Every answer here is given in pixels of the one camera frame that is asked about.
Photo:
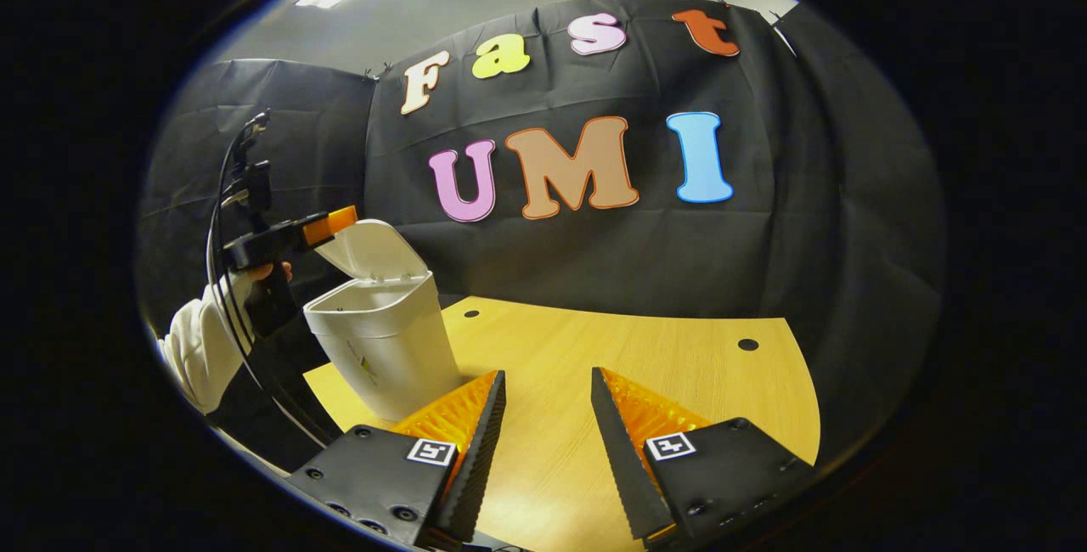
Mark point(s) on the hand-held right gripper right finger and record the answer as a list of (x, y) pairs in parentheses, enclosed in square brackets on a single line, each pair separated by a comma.
[(624, 467)]

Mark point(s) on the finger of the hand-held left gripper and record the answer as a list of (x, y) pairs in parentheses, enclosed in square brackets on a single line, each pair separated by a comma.
[(333, 226)]

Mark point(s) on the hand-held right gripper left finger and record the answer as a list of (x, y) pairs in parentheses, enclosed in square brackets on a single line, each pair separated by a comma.
[(475, 467)]

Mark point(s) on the white desktop garbage bin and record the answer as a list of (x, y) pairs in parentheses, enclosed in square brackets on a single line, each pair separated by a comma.
[(382, 348)]

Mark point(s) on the wooden desktop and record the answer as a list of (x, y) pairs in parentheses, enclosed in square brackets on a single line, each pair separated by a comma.
[(594, 340)]

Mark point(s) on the black backdrop cloth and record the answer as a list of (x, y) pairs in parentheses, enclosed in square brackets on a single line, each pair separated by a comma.
[(594, 255)]

